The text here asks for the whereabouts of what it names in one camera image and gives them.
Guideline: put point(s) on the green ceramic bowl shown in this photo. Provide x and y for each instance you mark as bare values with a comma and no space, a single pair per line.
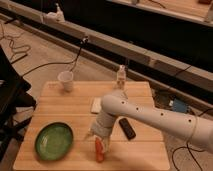
54,141

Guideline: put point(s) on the white object on ledge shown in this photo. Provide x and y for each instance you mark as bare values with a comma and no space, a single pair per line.
58,15

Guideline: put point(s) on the black chair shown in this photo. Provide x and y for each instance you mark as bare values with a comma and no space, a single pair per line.
13,94

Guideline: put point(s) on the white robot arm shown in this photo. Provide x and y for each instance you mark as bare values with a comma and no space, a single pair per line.
196,130

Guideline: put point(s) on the white rectangular block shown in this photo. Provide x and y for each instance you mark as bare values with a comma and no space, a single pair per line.
96,106

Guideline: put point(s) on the black remote phone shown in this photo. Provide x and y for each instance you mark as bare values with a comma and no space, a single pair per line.
127,128

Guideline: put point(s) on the blue box on floor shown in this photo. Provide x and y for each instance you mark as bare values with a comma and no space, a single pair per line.
179,106

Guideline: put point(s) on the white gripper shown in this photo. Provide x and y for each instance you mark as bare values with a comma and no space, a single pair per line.
102,127

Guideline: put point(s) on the clear plastic bottle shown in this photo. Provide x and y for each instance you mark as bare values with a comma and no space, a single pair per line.
121,77

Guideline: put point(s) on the white plastic cup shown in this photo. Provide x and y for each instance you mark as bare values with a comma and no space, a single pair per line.
66,79

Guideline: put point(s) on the light wooden table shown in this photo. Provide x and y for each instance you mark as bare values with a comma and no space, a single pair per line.
146,152

